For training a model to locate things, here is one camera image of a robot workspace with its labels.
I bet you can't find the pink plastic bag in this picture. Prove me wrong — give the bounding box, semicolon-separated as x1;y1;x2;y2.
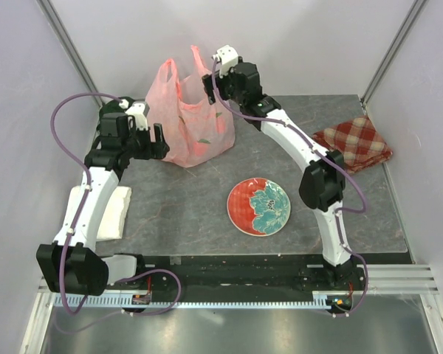
145;46;236;168

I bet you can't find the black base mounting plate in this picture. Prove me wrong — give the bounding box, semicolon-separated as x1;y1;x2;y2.
108;254;366;293

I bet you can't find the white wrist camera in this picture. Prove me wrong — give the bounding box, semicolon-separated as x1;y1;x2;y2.
118;99;149;131
212;45;239;77

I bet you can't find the aluminium corner post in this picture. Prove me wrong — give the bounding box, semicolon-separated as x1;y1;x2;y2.
360;0;428;111
36;0;98;92

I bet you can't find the right aluminium corner post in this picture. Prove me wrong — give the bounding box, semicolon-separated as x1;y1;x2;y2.
360;0;428;111

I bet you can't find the white folded towel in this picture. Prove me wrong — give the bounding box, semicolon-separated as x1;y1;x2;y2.
64;186;132;242

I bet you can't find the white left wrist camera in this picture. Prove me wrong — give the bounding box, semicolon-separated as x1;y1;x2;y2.
118;99;149;131

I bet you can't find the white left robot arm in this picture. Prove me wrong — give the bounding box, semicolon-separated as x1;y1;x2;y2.
36;113;169;296

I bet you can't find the dark green baseball cap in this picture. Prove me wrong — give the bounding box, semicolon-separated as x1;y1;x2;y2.
97;100;125;130

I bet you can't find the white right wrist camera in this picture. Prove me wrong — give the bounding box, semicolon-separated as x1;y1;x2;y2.
212;45;239;77

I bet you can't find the left aluminium corner post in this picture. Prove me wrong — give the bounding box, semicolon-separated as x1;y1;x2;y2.
36;0;98;92

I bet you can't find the aluminium frame rail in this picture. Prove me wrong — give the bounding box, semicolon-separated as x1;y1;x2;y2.
36;263;440;296

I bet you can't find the red and teal floral plate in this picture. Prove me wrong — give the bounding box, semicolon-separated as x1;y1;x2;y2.
227;178;291;237

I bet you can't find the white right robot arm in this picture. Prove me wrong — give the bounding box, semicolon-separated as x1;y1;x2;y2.
202;57;368;291

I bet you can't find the red plaid folded cloth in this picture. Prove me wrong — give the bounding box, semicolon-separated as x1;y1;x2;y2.
312;116;393;174

